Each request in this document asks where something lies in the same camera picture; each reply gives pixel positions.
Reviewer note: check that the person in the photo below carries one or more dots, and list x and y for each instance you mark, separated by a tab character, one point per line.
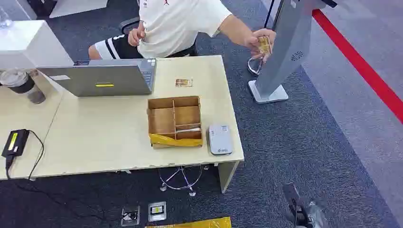
176	28

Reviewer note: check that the yellow sheet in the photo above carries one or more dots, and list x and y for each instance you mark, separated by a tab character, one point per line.
195	224

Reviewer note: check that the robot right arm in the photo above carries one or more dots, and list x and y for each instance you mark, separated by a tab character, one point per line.
314	215

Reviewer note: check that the white card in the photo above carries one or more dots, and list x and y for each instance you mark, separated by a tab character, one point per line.
189	129

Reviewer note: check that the steel floor socket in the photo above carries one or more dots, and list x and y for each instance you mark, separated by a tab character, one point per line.
130	216
157	211

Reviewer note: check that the black power adapter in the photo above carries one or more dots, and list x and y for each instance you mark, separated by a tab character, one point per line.
15	143

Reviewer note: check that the white cabinet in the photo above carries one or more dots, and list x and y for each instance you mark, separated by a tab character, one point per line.
28	44

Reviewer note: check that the dark cup with lid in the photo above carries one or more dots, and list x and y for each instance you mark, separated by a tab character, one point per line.
22	85

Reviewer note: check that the grey laptop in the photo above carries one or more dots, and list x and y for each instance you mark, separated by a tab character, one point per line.
100	81

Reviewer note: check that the grey kiosk stand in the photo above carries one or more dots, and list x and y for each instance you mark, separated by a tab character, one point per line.
283	53

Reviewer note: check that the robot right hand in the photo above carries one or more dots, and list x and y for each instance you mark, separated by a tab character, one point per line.
292	198

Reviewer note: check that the person's left hand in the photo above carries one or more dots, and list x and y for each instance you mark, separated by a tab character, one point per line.
254	40

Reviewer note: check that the person's right hand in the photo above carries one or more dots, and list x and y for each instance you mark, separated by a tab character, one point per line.
134	37

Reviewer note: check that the white board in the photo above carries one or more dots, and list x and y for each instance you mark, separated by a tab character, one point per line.
78	7

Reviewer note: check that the black office chair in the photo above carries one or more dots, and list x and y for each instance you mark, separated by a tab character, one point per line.
128	24

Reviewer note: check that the grey card reader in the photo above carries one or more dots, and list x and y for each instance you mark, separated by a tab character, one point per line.
219	139

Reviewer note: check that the wooden card box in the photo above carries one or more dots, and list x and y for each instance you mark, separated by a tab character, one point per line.
174	121

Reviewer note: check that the yellow printed card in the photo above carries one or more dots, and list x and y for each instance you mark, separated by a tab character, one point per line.
264	45
184	82

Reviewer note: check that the pale desk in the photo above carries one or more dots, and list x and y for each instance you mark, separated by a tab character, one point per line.
107	135
22	119

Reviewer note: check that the chrome stool base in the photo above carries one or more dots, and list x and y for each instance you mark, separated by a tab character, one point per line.
181	181

